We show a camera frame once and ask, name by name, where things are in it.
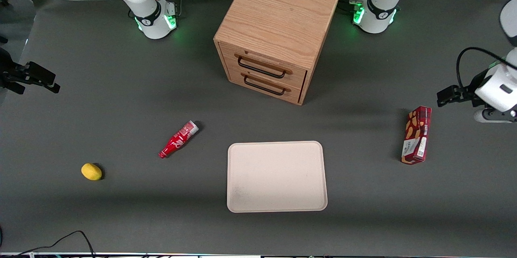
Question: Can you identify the large black drawer handle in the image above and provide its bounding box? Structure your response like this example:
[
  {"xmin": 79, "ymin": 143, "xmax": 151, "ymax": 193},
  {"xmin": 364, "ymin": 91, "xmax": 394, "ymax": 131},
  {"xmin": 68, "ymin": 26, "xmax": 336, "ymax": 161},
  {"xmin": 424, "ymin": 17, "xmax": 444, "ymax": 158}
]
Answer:
[{"xmin": 237, "ymin": 56, "xmax": 287, "ymax": 79}]

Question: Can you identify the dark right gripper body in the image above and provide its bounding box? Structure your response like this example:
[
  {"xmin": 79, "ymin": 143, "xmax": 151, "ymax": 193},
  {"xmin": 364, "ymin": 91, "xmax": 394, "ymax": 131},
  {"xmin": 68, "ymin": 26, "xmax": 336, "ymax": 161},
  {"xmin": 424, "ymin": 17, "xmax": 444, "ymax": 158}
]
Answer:
[{"xmin": 0, "ymin": 47, "xmax": 27, "ymax": 89}]

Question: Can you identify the wooden drawer with small handle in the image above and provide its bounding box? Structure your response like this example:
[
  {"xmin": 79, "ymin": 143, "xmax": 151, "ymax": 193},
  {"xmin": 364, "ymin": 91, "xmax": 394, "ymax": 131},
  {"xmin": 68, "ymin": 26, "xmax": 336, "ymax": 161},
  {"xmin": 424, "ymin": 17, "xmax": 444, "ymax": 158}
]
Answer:
[{"xmin": 227, "ymin": 66, "xmax": 304, "ymax": 104}]

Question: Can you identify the black cable on table edge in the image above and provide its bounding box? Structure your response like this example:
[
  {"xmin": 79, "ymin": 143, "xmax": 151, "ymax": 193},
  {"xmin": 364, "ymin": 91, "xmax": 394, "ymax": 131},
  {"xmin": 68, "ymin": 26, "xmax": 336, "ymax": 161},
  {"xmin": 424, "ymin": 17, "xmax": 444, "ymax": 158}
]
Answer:
[{"xmin": 0, "ymin": 230, "xmax": 96, "ymax": 258}]

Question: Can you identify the red cola bottle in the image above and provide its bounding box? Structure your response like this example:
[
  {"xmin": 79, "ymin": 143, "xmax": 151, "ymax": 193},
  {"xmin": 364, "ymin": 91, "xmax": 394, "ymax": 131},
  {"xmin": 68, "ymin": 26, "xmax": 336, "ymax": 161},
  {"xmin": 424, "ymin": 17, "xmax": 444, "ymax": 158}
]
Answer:
[{"xmin": 158, "ymin": 120, "xmax": 200, "ymax": 159}]

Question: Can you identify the small black drawer handle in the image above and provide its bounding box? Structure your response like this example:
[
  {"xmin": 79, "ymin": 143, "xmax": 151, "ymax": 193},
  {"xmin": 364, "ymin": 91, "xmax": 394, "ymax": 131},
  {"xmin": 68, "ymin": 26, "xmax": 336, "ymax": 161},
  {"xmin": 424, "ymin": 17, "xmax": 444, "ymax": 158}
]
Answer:
[{"xmin": 243, "ymin": 75, "xmax": 286, "ymax": 96}]

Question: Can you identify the wooden drawer with large handle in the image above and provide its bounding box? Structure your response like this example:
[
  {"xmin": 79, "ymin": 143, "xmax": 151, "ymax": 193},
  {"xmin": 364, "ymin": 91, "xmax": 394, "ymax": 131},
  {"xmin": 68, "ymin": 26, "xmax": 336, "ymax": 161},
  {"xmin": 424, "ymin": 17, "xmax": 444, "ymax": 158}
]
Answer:
[{"xmin": 220, "ymin": 42, "xmax": 308, "ymax": 89}]

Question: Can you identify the black left wrist camera cable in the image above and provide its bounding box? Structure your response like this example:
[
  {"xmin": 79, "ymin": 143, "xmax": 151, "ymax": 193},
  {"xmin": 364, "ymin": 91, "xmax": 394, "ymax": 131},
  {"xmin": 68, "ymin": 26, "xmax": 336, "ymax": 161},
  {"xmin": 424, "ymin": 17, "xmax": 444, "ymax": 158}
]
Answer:
[{"xmin": 456, "ymin": 46, "xmax": 517, "ymax": 89}]

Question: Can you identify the yellow lemon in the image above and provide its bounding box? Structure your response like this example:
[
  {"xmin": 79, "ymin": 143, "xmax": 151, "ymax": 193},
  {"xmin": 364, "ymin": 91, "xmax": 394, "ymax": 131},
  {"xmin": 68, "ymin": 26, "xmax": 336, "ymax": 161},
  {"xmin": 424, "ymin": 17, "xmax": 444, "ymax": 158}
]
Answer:
[{"xmin": 81, "ymin": 163, "xmax": 103, "ymax": 181}]

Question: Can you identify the red cookie box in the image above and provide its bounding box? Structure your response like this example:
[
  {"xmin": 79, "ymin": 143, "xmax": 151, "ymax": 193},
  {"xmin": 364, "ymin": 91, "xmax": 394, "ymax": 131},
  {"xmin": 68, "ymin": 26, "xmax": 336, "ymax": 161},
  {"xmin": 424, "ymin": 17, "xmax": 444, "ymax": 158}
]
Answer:
[{"xmin": 401, "ymin": 106, "xmax": 432, "ymax": 165}]

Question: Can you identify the beige rectangular tray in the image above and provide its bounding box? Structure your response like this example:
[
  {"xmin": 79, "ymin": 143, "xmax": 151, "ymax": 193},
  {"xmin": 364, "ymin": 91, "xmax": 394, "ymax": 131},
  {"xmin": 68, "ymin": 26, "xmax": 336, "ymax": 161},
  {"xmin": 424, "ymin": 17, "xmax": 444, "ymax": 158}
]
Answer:
[{"xmin": 227, "ymin": 141, "xmax": 328, "ymax": 213}]

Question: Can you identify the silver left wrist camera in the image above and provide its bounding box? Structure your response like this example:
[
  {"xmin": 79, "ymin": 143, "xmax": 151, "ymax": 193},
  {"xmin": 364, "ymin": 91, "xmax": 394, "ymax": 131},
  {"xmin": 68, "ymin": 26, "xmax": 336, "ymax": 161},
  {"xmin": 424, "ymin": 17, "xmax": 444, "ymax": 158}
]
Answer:
[{"xmin": 473, "ymin": 107, "xmax": 517, "ymax": 124}]

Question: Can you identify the wooden drawer cabinet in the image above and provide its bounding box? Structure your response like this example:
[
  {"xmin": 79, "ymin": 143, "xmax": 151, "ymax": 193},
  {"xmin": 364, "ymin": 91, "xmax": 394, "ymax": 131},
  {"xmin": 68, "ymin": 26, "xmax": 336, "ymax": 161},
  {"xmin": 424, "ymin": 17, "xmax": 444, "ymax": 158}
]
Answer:
[{"xmin": 213, "ymin": 0, "xmax": 343, "ymax": 106}]

